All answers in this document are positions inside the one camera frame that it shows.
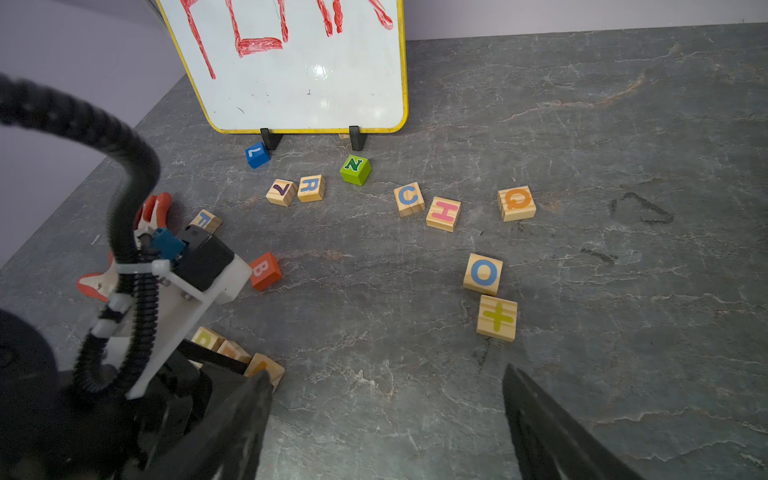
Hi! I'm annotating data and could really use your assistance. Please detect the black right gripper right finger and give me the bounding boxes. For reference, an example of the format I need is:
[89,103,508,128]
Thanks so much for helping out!
[502,364,640,479]

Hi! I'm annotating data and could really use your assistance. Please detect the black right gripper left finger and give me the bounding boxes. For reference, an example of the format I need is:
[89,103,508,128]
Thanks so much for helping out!
[133,370,273,479]

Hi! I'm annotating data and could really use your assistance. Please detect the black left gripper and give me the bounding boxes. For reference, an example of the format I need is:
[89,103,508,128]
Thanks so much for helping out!
[1,226,251,479]

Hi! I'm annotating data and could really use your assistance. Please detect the wooden block letter P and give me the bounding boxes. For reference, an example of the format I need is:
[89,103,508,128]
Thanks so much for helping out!
[192,327,225,352]

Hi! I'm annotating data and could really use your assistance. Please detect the wooden block letter E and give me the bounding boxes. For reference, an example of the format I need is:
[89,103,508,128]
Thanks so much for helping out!
[217,340,252,364]

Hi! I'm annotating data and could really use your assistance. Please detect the wooden block letter A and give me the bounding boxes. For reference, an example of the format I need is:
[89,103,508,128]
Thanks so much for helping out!
[244,354,285,390]

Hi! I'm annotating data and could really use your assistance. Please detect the wooden block blue R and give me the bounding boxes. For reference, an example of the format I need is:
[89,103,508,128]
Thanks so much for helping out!
[298,174,325,203]

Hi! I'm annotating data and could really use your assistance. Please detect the red block letter B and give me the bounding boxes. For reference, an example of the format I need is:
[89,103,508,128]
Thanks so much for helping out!
[249,252,282,291]

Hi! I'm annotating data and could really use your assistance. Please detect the wooden block letter F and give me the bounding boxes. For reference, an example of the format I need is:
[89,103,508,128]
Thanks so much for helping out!
[190,209,223,234]

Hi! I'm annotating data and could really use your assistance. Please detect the blue block letter L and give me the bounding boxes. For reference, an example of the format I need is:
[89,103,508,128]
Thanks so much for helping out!
[245,142,271,169]

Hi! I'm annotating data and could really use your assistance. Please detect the green block letter N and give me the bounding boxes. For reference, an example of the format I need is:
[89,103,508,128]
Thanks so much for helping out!
[340,155,372,186]

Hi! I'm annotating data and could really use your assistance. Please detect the whiteboard with PEAR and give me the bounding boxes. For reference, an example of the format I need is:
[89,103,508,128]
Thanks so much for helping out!
[157,1,409,134]

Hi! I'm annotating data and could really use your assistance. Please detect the wooden block green plus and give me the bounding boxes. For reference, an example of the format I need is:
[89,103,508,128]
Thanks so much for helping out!
[476,295,518,342]

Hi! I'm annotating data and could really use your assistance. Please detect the wooden block blue O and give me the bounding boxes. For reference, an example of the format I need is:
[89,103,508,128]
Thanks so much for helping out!
[463,253,503,296]

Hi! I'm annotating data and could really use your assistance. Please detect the wooden block purple seven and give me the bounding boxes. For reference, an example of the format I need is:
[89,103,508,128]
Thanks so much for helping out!
[265,179,297,207]

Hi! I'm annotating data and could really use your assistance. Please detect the wooden block orange Q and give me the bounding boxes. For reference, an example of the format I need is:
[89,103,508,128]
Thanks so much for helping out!
[497,186,537,222]

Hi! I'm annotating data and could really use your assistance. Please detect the wooden block pink H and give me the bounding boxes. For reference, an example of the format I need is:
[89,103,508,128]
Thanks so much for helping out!
[426,197,461,232]

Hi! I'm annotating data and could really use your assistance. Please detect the wooden block blue C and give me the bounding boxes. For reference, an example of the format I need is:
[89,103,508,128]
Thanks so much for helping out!
[394,182,425,218]

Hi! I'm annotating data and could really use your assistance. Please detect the black corrugated left cable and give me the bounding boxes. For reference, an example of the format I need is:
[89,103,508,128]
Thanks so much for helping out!
[0,73,162,397]

